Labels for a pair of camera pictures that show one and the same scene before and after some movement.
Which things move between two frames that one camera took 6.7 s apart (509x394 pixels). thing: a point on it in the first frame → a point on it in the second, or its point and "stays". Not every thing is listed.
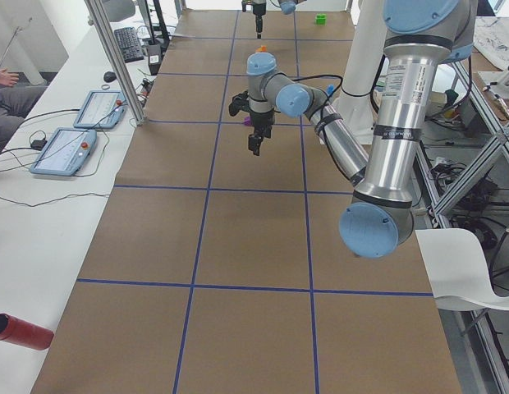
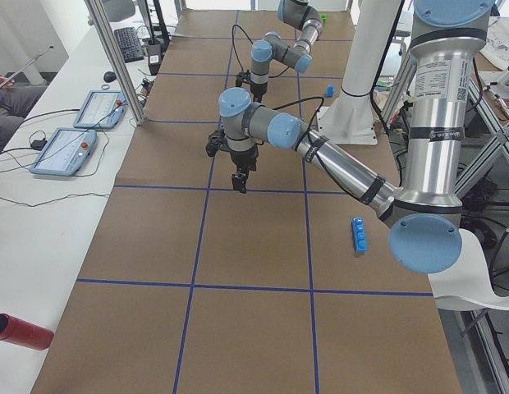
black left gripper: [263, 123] → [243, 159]
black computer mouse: [109, 76] stays
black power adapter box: [154, 54] stays
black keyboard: [129, 43] stays
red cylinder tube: [7, 327] stays
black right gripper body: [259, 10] → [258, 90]
